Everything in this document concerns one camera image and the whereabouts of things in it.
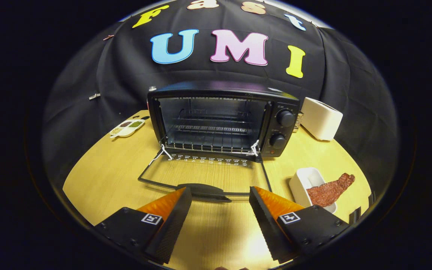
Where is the white divided condiment dish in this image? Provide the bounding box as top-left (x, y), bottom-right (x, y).
top-left (110, 119), bottom-right (146, 138)

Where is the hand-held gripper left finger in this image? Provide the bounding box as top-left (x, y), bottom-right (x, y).
top-left (95, 187), bottom-right (192, 265)

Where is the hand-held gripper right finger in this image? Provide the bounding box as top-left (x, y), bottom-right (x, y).
top-left (249, 186), bottom-right (350, 264)

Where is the red meat slice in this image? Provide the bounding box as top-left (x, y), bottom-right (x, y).
top-left (307, 173), bottom-right (356, 208)

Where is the white pop-up toaster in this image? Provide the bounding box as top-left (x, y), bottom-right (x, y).
top-left (301, 97), bottom-right (344, 141)

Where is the white rectangular plate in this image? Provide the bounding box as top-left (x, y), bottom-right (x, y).
top-left (289, 167), bottom-right (338, 214)

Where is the black backdrop cloth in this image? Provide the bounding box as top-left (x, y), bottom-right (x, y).
top-left (43, 0), bottom-right (398, 180)

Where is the black toaster oven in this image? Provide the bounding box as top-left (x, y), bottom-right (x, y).
top-left (138, 81), bottom-right (302, 203)

